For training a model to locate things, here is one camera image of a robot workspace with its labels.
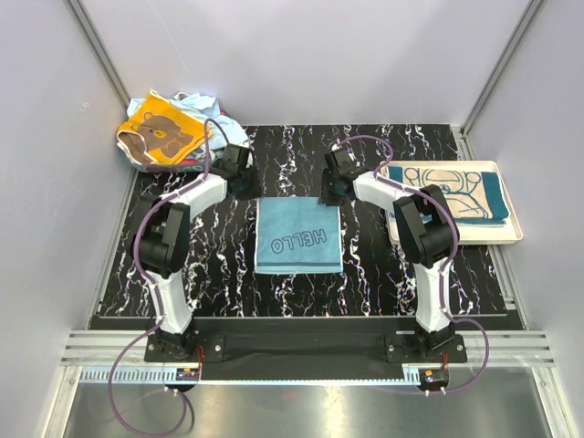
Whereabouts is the pink cloth in basket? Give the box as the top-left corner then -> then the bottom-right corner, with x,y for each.
182,149 -> 207,165

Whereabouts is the white square tray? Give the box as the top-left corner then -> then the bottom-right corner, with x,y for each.
381,161 -> 523,245

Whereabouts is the small circuit board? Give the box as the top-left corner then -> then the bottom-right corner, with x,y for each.
175,367 -> 201,381
423,368 -> 449,383

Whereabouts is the teal beige Doraemon towel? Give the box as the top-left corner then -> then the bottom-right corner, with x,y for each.
386,165 -> 510,227

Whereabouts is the right small circuit board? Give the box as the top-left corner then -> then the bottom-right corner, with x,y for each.
423,368 -> 449,383

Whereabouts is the yellow towel in basket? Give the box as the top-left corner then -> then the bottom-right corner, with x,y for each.
116,90 -> 213,164

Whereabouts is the light blue towel in basket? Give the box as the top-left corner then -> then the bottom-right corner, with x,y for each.
127,93 -> 248,151

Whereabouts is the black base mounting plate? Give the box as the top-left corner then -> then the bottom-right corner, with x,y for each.
144,318 -> 467,382

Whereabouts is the dark blue towel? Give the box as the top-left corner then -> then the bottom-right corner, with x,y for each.
255,196 -> 343,275

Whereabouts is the left small circuit board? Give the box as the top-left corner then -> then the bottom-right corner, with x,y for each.
175,367 -> 201,381

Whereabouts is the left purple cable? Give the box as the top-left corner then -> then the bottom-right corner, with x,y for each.
107,118 -> 229,434

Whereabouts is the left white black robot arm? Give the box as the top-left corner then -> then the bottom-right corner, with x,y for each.
129,144 -> 262,361

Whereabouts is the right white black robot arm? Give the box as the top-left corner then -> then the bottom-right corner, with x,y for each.
319,148 -> 459,362

